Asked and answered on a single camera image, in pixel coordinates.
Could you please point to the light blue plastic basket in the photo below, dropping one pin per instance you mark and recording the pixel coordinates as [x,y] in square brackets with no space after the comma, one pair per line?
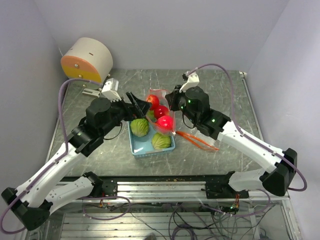
[142,146]

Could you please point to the large red apple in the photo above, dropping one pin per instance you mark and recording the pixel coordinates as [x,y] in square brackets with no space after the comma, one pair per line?
[154,100]

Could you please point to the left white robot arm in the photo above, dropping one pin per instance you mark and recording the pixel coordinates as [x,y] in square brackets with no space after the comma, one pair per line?
[35,200]

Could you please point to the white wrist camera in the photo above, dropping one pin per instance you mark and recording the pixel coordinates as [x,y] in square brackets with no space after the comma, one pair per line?
[110,90]
[191,80]

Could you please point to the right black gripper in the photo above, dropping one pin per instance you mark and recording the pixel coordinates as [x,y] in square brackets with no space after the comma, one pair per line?
[172,98]

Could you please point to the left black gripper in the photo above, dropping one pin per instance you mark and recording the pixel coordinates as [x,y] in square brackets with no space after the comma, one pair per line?
[134,109]

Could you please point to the clear zip bag orange zipper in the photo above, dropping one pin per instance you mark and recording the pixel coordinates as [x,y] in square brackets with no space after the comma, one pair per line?
[160,93]

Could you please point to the aluminium rail frame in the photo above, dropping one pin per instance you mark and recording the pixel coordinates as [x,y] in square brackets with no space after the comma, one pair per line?
[185,208]

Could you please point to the white round drawer box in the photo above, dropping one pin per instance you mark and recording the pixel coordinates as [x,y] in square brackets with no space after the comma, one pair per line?
[87,59]

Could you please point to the green cabbage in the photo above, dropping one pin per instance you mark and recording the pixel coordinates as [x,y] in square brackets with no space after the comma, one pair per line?
[160,141]
[140,127]

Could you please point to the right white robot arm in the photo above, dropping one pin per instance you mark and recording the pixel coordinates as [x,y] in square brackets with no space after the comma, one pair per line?
[276,165]

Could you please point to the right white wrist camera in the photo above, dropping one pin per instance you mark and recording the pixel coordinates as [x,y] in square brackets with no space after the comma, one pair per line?
[191,80]

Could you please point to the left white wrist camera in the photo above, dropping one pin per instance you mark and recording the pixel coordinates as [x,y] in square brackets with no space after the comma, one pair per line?
[110,90]

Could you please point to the green custard apple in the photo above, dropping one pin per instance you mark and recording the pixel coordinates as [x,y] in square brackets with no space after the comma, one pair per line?
[151,116]

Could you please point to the dark red apple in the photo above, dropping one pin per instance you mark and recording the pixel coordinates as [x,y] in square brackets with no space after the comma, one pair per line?
[161,111]

